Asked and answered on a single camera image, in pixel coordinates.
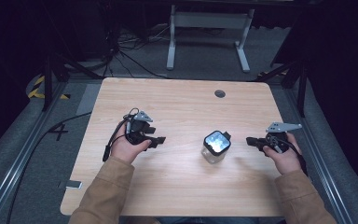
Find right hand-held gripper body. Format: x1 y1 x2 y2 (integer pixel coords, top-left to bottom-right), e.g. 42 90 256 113
263 121 303 154

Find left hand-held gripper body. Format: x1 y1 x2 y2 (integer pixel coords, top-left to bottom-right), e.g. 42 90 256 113
125 110 154 147

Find person's right hand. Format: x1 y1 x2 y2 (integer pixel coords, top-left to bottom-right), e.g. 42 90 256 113
262 133 303 176

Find person's left hand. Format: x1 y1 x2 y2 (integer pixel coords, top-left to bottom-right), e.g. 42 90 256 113
110 122 153 164

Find clear jar with black lid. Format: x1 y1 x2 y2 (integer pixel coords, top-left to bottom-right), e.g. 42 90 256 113
200 130 233 165

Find black metal stand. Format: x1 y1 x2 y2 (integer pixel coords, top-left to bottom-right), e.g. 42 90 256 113
255 58 310 119
41 51 104 112

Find silver tape strip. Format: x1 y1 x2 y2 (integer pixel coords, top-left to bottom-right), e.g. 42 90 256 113
58 179 84 190

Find yellow and black floor tape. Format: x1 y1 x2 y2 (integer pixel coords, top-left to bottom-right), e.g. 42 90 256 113
27 75 72 101

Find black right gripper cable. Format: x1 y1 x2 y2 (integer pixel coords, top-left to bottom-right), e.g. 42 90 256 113
273 136 310 177

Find aluminium floor rail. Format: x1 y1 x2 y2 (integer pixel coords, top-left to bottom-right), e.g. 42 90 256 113
283 88 355 224
0 81 69 224

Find bundle of black floor cables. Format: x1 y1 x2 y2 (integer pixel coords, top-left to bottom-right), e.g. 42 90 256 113
101 22 172 79

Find black floor cable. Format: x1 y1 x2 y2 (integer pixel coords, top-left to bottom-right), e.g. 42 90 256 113
5 111 93 224

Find white metal desk frame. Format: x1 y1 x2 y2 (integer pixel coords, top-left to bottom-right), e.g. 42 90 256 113
166 4 256 75

